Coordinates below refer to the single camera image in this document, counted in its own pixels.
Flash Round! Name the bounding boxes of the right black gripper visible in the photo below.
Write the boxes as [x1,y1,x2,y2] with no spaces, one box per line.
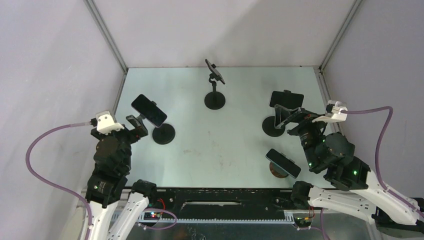
[272,104,331,170]

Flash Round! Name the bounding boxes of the teal blue phone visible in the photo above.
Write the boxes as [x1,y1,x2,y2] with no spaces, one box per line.
[265,148,302,179]

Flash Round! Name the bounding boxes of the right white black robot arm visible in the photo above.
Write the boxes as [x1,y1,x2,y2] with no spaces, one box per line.
[274,101,424,239]

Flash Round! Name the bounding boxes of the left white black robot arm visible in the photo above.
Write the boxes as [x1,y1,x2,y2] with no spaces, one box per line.
[85,110,158,240]

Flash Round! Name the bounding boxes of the right black phone stand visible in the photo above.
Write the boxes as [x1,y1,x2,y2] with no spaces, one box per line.
[261,112,285,138]

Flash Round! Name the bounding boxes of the brown base phone stand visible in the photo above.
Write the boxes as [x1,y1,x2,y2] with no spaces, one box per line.
[268,152,296,179]

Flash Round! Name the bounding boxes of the left small circuit board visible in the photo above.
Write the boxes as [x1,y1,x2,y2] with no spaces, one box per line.
[143,211,162,221]

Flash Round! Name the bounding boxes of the small circuit board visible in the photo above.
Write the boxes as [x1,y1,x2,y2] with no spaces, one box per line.
[294,217,314,230]
[143,211,162,221]

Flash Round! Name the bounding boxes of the right small circuit board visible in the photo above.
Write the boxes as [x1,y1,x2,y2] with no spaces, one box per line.
[294,217,314,230]

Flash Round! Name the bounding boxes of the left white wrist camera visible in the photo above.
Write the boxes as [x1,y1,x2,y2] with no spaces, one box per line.
[95,110,124,135]

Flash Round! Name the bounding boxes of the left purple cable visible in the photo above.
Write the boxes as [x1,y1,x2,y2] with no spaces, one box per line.
[25,121,97,240]

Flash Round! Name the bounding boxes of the purple cable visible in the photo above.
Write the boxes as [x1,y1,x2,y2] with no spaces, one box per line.
[341,106,424,220]
[25,121,97,240]

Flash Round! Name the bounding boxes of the black front mounting rail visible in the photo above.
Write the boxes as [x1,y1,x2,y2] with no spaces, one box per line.
[153,187,318,222]

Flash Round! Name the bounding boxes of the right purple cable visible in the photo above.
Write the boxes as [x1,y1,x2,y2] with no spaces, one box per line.
[341,106,424,220]

